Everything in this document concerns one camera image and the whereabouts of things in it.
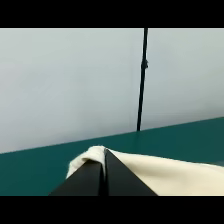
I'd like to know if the black stand pole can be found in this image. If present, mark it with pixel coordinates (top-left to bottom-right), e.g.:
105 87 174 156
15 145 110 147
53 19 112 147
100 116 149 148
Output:
136 27 150 132

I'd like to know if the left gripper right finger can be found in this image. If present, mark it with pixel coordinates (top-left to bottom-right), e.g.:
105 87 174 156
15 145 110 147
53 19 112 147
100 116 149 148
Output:
103 148 158 197

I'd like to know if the cream garment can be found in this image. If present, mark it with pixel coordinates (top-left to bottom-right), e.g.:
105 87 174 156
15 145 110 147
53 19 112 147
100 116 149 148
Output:
65 145 224 197

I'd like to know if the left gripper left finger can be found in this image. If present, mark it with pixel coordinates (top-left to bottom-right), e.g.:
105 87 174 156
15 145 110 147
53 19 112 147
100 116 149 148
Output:
48 159 105 197

